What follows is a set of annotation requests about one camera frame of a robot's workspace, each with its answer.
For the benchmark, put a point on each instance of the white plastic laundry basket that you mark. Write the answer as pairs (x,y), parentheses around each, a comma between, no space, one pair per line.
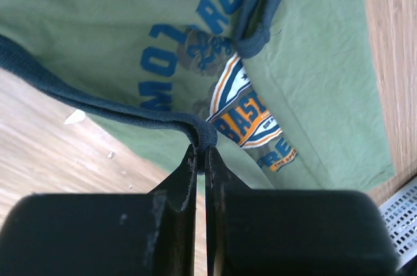
(399,214)

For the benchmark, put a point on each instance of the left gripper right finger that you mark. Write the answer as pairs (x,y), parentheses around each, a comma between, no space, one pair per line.
(291,232)

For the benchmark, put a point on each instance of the small white paper scrap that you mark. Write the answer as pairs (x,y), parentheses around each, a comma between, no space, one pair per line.
(75,117)

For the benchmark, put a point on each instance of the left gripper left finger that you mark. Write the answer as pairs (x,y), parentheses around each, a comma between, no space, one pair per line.
(105,233)

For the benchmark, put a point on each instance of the green tank top blue trim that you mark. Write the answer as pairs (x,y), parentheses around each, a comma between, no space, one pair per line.
(284,89)

